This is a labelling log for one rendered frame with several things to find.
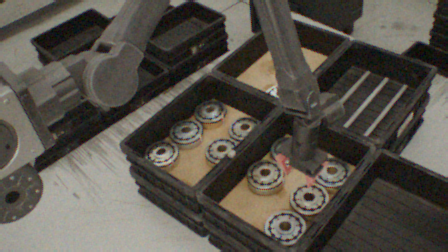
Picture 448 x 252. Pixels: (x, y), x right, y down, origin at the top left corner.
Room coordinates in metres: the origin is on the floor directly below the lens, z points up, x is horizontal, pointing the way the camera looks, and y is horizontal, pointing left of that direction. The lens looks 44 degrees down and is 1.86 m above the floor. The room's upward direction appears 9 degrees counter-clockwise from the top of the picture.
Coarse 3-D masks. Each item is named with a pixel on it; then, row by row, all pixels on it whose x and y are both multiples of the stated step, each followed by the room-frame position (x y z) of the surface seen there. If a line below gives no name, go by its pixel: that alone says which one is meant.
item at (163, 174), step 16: (224, 80) 1.18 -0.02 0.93; (256, 96) 1.08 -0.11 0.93; (160, 112) 1.08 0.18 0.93; (272, 112) 1.00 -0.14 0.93; (256, 128) 0.95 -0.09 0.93; (240, 144) 0.90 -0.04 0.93; (144, 160) 0.89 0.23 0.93; (224, 160) 0.84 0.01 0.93; (160, 176) 0.84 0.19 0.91; (208, 176) 0.80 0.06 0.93; (192, 192) 0.76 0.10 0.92
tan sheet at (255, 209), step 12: (288, 180) 0.82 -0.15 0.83; (300, 180) 0.82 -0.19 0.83; (240, 192) 0.81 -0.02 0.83; (252, 192) 0.80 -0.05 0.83; (288, 192) 0.78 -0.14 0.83; (228, 204) 0.78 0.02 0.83; (240, 204) 0.77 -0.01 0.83; (252, 204) 0.76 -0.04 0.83; (264, 204) 0.76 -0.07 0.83; (276, 204) 0.75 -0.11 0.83; (288, 204) 0.74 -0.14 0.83; (240, 216) 0.73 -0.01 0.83; (252, 216) 0.72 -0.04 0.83; (264, 216) 0.72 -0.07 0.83
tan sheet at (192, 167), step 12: (228, 108) 1.16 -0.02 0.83; (228, 120) 1.10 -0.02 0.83; (204, 132) 1.06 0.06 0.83; (216, 132) 1.06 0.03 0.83; (228, 132) 1.05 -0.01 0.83; (204, 144) 1.01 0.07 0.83; (180, 156) 0.98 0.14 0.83; (192, 156) 0.97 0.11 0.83; (204, 156) 0.96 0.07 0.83; (180, 168) 0.93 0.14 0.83; (192, 168) 0.92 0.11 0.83; (204, 168) 0.92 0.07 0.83; (192, 180) 0.88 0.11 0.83
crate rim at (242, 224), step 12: (336, 132) 0.89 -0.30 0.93; (372, 144) 0.82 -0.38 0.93; (360, 168) 0.75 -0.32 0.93; (348, 180) 0.72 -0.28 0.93; (336, 192) 0.69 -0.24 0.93; (204, 204) 0.72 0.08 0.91; (216, 204) 0.71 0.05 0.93; (228, 216) 0.67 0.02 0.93; (240, 228) 0.64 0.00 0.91; (252, 228) 0.62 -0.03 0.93; (312, 228) 0.60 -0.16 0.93; (264, 240) 0.59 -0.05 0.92; (276, 240) 0.58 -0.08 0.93; (300, 240) 0.57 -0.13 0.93
